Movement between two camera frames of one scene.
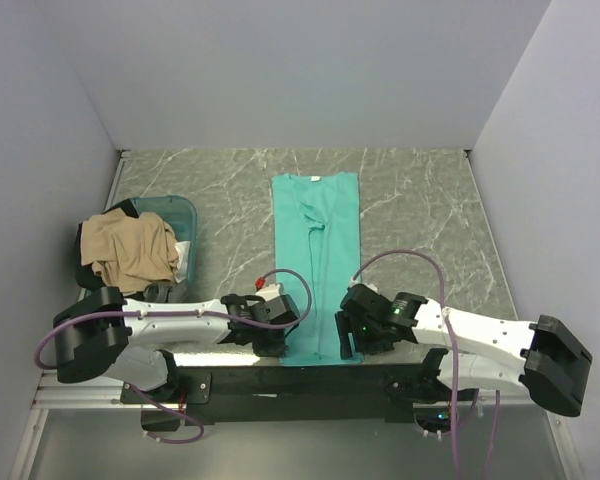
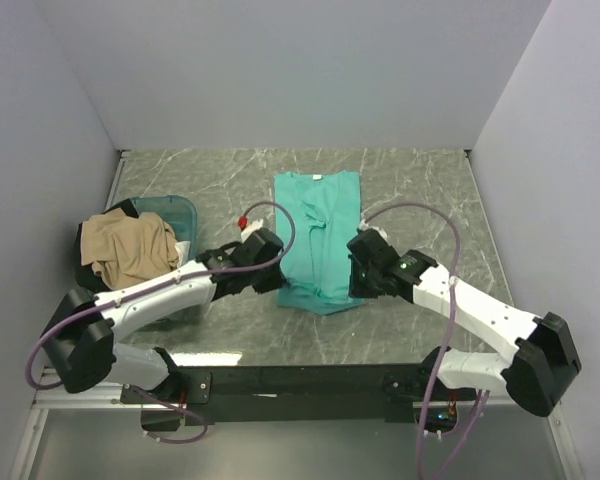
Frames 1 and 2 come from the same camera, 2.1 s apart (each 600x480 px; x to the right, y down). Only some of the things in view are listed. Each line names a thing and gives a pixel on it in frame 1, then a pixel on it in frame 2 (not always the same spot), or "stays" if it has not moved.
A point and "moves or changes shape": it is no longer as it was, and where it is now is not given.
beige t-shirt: x=129 y=254 stays
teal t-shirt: x=317 y=249 moves or changes shape
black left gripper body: x=271 y=342 to x=268 y=278
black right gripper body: x=367 y=339 to x=363 y=280
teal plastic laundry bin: x=182 y=215 stays
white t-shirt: x=181 y=273 stays
